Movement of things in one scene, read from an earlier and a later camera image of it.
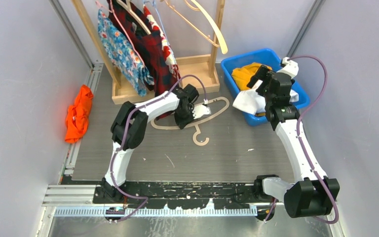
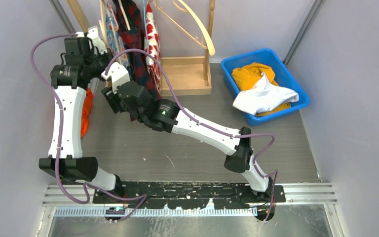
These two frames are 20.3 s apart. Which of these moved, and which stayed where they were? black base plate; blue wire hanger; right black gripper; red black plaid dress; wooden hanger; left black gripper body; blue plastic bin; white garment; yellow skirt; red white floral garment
Moved: right black gripper; blue wire hanger; red black plaid dress; left black gripper body; red white floral garment; wooden hanger
Stayed: white garment; yellow skirt; black base plate; blue plastic bin
